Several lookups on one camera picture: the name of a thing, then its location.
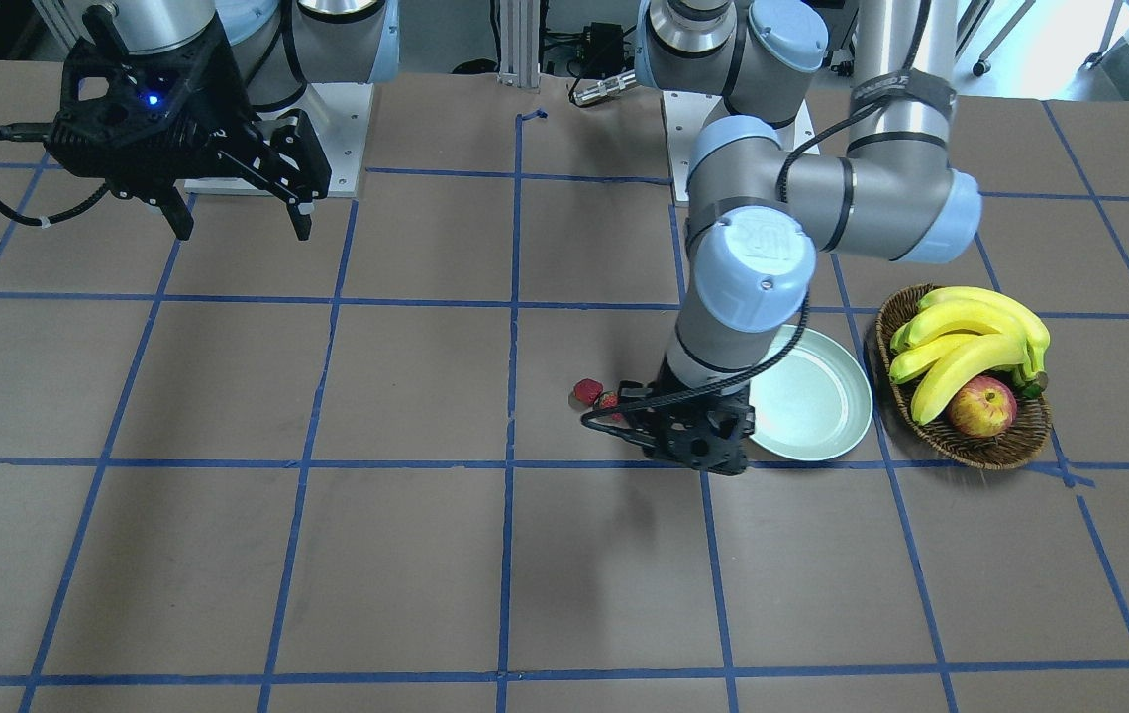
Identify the brown wicker basket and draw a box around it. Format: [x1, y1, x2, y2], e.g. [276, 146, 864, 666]
[867, 283, 1053, 470]

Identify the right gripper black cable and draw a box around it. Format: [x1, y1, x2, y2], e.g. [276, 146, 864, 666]
[0, 124, 110, 231]

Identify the silver cylinder connector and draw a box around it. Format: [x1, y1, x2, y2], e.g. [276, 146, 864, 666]
[567, 69, 640, 109]

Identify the yellow banana bunch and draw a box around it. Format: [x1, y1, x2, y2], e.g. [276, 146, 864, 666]
[882, 285, 1052, 426]

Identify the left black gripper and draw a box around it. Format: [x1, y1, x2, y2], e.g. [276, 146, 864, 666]
[579, 382, 755, 475]

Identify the aluminium frame post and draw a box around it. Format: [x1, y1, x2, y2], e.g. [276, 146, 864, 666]
[495, 0, 543, 93]

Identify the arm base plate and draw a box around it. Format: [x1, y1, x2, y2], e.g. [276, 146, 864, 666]
[185, 83, 374, 199]
[663, 90, 815, 206]

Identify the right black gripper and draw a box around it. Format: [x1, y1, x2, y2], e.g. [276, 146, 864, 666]
[50, 20, 331, 241]

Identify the red apple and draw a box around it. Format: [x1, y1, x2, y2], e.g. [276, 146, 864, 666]
[945, 375, 1018, 439]

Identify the light green plate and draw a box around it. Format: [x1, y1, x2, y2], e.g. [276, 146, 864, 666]
[749, 328, 873, 461]

